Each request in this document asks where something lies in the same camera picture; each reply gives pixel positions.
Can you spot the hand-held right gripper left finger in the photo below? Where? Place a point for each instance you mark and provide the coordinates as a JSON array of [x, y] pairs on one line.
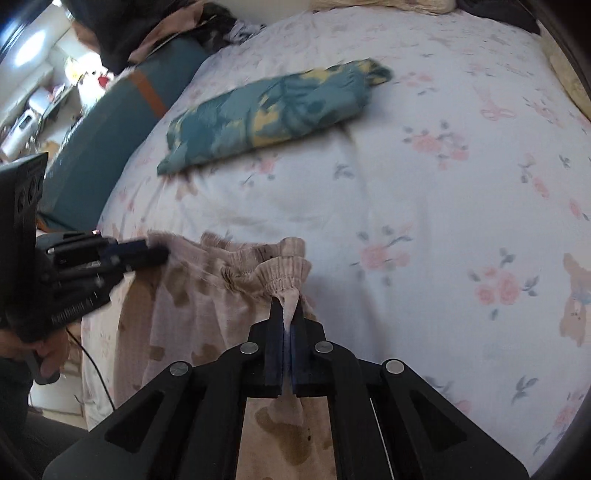
[[276, 344]]

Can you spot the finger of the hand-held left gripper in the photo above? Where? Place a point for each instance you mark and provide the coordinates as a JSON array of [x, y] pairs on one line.
[[138, 254]]

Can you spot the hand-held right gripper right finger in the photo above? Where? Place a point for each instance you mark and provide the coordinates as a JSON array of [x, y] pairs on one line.
[[300, 344]]

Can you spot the beige patterned pants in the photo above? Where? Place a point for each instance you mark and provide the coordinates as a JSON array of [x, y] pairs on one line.
[[207, 323]]

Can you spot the person's left hand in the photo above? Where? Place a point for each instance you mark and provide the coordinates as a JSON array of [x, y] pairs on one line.
[[46, 357]]

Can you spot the teal bed side panel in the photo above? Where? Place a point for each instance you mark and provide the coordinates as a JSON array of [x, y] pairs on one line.
[[106, 138]]

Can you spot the white floral bed sheet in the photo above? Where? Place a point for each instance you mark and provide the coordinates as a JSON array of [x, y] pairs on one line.
[[392, 207]]

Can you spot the folded blue floral cloth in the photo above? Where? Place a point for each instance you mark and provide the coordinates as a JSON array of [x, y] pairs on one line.
[[272, 115]]

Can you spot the pile of dark clothes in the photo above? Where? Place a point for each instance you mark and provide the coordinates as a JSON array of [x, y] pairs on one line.
[[147, 27]]

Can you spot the cream knitted cloth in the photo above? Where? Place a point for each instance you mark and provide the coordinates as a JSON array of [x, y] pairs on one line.
[[392, 5]]

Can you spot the dark cloth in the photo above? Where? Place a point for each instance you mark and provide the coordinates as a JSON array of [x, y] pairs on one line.
[[498, 14]]

